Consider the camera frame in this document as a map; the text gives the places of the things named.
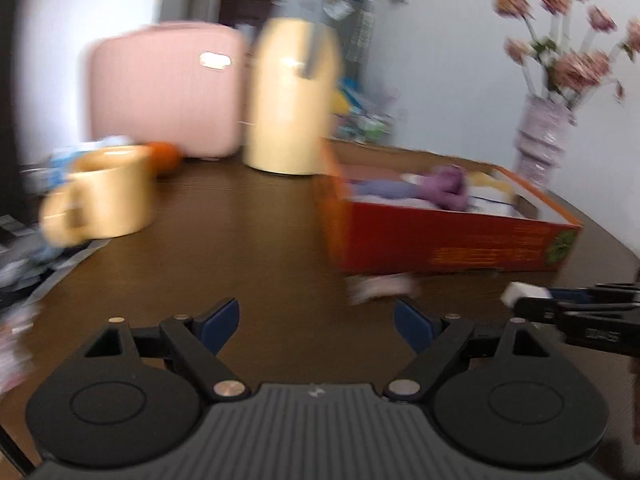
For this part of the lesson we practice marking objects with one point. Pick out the pink suitcase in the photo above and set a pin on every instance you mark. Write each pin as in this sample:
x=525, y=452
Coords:
x=160, y=90

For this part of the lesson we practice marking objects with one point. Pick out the white round sponge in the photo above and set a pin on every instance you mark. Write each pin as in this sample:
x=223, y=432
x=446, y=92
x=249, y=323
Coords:
x=522, y=294

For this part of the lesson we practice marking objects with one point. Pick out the blue and yellow bags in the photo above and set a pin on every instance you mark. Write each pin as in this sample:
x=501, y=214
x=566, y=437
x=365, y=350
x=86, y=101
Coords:
x=347, y=97

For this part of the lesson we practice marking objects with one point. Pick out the blue white tissue pack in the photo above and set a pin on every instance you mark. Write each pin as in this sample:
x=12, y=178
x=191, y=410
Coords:
x=70, y=152

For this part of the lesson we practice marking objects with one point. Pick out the dark wooden door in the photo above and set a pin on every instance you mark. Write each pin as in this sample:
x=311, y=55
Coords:
x=245, y=10

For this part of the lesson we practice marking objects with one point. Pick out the purple satin cloth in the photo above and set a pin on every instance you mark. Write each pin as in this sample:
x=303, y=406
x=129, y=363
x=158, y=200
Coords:
x=445, y=187

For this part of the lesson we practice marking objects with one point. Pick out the yellow mug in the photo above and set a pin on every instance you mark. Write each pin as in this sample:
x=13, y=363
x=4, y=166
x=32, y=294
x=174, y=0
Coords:
x=115, y=195

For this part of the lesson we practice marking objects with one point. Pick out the red cardboard box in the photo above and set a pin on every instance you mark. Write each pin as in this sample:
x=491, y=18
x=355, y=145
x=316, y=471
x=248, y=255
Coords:
x=450, y=240

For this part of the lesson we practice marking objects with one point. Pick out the bunch of dried pink roses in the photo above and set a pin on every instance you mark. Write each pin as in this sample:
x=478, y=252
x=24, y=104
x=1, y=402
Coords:
x=580, y=67

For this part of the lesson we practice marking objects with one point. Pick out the pink white layered sponge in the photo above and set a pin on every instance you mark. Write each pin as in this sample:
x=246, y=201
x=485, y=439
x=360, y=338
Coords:
x=382, y=289

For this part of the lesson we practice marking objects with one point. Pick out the blue-grey ruffled cloth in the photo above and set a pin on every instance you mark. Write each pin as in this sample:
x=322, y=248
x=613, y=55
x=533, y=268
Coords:
x=380, y=190

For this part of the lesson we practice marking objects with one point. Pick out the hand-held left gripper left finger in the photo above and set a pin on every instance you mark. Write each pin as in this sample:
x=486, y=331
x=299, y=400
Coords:
x=220, y=325

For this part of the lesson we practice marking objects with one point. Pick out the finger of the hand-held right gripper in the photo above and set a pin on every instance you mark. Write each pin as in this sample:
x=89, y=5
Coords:
x=595, y=292
x=537, y=307

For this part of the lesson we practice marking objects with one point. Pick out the yellow thermos jug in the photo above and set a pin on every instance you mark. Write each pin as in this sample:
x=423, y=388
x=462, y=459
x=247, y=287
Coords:
x=285, y=100

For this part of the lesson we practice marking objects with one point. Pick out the orange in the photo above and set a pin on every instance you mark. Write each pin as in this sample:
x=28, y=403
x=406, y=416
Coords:
x=167, y=160

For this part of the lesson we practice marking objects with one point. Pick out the pile of small wrappers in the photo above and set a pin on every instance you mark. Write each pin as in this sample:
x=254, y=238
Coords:
x=30, y=280

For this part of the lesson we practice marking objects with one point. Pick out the purple ceramic vase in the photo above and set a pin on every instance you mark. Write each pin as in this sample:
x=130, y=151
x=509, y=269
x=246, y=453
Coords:
x=542, y=145

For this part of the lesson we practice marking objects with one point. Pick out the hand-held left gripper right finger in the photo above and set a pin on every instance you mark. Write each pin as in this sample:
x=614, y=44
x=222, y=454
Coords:
x=412, y=325

